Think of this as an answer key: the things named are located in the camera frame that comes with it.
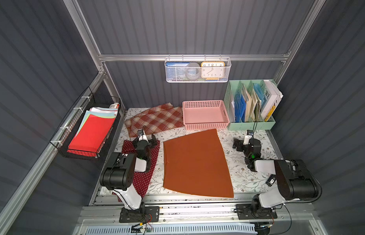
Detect grey tape roll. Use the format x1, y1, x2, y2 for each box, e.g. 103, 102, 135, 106
185, 62, 201, 80

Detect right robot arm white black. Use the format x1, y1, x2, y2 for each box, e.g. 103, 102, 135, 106
232, 130, 323, 215

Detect yellow alarm clock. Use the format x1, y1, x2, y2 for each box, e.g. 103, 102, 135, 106
201, 61, 225, 80

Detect rust orange skirt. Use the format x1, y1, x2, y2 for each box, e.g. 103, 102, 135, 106
163, 129, 234, 198

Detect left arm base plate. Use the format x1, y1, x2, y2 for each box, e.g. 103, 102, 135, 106
119, 206, 161, 223

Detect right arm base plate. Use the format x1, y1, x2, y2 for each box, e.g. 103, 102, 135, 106
234, 204, 278, 220

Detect blue folders in organizer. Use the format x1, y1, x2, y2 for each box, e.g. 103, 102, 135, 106
234, 88, 246, 123

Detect white wire wall basket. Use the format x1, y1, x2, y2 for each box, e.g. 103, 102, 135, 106
164, 56, 232, 83

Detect dark red polka-dot skirt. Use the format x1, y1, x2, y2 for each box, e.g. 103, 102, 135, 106
105, 140, 160, 197

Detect mint green file organizer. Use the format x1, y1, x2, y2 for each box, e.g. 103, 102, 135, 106
224, 80, 276, 131

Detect black wire side basket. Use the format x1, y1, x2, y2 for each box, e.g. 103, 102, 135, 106
50, 90, 121, 160

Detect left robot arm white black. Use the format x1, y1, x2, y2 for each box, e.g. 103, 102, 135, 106
99, 127, 160, 210

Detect blue box in basket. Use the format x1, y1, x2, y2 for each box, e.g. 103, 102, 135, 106
165, 62, 189, 82

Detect red plaid skirt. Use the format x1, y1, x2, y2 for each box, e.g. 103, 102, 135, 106
124, 103, 183, 138

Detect red paper stack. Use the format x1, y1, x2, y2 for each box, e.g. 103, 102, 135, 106
68, 111, 116, 157

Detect floral table mat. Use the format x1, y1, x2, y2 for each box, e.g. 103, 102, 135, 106
100, 107, 293, 196

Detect pink plastic basket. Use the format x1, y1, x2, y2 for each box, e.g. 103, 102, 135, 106
182, 100, 230, 130

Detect white book in organizer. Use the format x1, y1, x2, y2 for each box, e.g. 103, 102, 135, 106
261, 80, 283, 122

